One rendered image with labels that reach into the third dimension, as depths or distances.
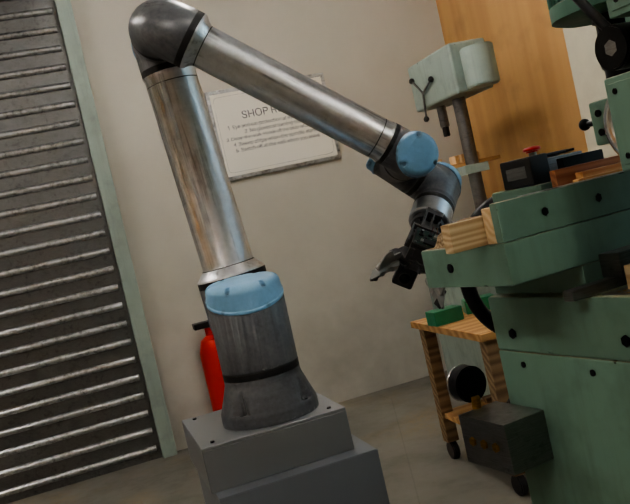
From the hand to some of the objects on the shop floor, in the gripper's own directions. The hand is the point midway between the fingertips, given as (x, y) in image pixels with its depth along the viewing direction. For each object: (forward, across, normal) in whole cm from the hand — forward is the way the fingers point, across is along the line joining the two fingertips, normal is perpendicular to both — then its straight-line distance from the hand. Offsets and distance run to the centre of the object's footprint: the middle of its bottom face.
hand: (404, 297), depth 161 cm
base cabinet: (+57, +83, +1) cm, 101 cm away
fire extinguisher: (-86, -34, +240) cm, 258 cm away
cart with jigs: (-60, +78, +113) cm, 150 cm away
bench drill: (-128, +82, +172) cm, 229 cm away
